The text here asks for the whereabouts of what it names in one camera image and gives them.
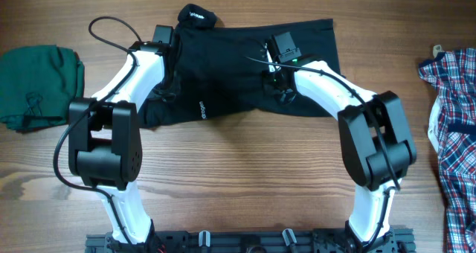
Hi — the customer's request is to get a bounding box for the black t-shirt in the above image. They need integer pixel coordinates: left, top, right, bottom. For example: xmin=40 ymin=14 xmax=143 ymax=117
xmin=138 ymin=4 xmax=340 ymax=128

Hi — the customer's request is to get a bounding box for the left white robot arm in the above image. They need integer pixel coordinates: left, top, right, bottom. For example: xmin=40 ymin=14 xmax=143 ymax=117
xmin=68 ymin=25 xmax=173 ymax=252

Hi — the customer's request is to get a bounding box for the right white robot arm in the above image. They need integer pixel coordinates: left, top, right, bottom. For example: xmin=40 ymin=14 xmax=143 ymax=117
xmin=265 ymin=32 xmax=417 ymax=252

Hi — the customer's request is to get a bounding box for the plaid red blue shirt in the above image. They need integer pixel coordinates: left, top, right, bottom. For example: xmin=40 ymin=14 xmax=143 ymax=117
xmin=418 ymin=45 xmax=475 ymax=252

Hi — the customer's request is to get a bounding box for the folded green garment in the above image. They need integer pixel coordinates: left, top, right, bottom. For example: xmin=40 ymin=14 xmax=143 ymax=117
xmin=1 ymin=45 xmax=85 ymax=132

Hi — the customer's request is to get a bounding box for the black mounting rail base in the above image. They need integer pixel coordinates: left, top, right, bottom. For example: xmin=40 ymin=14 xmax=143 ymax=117
xmin=84 ymin=227 xmax=417 ymax=253

